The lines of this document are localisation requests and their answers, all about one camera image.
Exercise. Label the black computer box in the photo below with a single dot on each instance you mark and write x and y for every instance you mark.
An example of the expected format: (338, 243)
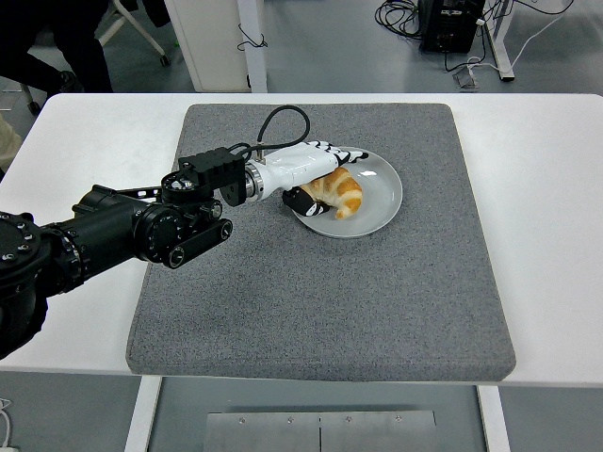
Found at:
(447, 28)

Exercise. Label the white office chair base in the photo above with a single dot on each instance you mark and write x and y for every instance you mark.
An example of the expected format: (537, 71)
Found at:
(151, 40)

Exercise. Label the person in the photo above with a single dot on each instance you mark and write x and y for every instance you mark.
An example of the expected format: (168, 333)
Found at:
(80, 52)

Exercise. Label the white desk leg with foot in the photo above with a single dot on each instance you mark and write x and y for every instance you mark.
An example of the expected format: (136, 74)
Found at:
(500, 42)

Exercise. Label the white table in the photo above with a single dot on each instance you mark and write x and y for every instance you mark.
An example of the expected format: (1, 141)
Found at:
(542, 235)

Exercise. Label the golden croissant bread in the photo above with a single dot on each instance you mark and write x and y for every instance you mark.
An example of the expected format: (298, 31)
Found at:
(346, 190)

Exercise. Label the beige box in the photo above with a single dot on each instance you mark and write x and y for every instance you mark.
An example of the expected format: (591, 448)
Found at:
(7, 141)

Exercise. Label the grey felt mat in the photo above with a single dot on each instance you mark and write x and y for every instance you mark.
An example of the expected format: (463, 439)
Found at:
(306, 292)

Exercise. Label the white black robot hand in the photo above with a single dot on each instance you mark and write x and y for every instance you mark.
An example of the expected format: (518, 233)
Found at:
(297, 167)

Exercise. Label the white cabinet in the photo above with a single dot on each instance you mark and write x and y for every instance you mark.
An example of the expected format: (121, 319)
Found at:
(207, 42)

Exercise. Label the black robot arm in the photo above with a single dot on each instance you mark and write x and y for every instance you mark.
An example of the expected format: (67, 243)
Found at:
(94, 235)

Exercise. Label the grey metal plate with screws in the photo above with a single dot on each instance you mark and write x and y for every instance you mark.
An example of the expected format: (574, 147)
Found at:
(320, 431)

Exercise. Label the clear plastic piece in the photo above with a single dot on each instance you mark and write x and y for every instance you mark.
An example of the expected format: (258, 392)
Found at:
(466, 79)

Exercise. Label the round grey plate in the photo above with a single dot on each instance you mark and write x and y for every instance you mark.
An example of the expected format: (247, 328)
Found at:
(379, 202)

